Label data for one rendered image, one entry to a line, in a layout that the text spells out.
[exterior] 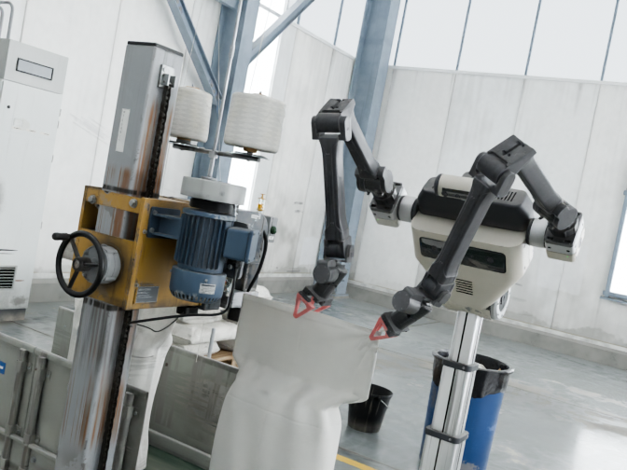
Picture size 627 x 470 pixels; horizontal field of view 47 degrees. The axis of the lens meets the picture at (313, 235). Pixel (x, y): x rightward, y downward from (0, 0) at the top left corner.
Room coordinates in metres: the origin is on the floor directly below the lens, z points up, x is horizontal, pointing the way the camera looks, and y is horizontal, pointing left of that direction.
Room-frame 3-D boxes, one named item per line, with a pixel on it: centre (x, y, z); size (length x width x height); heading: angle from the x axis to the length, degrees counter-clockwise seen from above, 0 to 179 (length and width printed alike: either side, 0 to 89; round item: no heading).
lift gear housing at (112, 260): (1.97, 0.56, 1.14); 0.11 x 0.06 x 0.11; 60
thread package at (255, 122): (2.13, 0.23, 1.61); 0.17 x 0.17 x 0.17
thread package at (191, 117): (2.26, 0.45, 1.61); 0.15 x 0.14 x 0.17; 60
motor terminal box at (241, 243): (1.99, 0.19, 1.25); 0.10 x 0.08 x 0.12; 175
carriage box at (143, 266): (2.15, 0.49, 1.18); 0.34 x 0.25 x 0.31; 150
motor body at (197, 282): (2.00, 0.29, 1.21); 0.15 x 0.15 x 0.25
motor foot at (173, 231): (2.01, 0.39, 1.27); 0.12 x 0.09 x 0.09; 150
